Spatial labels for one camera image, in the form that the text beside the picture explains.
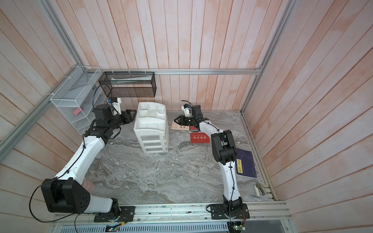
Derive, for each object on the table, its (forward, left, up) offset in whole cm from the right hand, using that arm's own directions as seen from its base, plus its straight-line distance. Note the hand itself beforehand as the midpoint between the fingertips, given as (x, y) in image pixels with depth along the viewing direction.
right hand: (175, 120), depth 101 cm
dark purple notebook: (-28, -44, -9) cm, 53 cm away
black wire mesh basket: (+23, +35, +14) cm, 44 cm away
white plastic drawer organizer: (-13, +13, +9) cm, 20 cm away
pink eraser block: (-10, +56, +18) cm, 59 cm away
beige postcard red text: (+3, +1, -11) cm, 11 cm away
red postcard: (-15, -12, +10) cm, 21 cm away
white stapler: (-43, -49, -11) cm, 66 cm away
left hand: (-11, +22, +18) cm, 31 cm away
